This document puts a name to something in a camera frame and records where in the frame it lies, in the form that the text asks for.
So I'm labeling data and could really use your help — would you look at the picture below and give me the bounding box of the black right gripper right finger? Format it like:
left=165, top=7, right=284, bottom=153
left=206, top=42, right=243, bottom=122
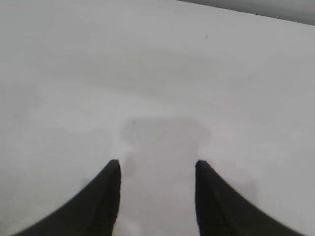
left=194, top=159, right=300, bottom=236

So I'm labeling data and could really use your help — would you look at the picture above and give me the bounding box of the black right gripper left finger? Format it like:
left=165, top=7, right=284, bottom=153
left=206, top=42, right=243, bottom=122
left=19, top=159, right=122, bottom=236

